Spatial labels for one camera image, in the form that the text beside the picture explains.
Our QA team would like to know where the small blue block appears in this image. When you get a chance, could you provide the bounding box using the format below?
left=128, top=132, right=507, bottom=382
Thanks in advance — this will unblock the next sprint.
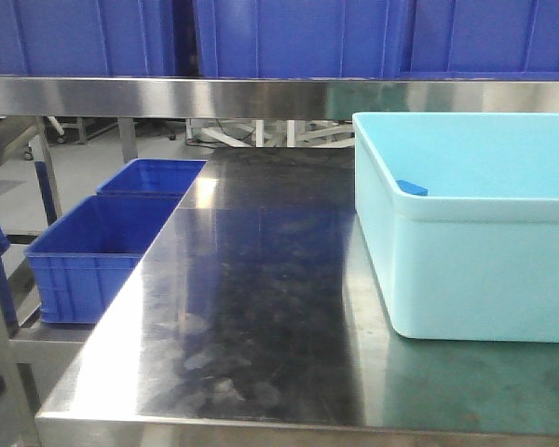
left=396, top=180, right=429, bottom=196

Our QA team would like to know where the far small blue bin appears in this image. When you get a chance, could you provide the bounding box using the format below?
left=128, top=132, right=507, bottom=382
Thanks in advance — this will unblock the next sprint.
left=96, top=158, right=206, bottom=197

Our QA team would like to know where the small blue bin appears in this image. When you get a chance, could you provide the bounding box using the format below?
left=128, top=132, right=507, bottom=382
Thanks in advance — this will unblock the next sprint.
left=96, top=158, right=206, bottom=197
left=25, top=196, right=179, bottom=324

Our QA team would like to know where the large blue crate middle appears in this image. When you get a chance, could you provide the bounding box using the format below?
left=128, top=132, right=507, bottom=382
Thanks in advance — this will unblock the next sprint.
left=193, top=1, right=409, bottom=79

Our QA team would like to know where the large blue crate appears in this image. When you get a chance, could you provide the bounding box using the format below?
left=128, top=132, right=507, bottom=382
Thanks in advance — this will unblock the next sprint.
left=397, top=1, right=559, bottom=80
left=0, top=1, right=176, bottom=76
left=193, top=1, right=409, bottom=79

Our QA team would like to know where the near small blue bin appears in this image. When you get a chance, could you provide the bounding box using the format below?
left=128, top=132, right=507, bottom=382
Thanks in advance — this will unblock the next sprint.
left=25, top=196, right=179, bottom=324

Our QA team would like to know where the light cyan plastic tub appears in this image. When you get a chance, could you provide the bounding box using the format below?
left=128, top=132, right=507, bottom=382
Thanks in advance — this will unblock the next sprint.
left=353, top=112, right=559, bottom=343

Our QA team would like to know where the large blue crate right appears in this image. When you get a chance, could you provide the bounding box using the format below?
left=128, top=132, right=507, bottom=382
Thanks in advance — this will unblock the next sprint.
left=397, top=1, right=559, bottom=80

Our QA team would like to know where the large blue crate left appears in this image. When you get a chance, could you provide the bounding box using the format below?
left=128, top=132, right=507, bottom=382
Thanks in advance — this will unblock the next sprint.
left=0, top=1, right=176, bottom=76

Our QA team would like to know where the steel side rack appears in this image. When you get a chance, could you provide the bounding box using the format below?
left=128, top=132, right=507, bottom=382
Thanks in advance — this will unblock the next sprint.
left=0, top=116, right=90, bottom=446

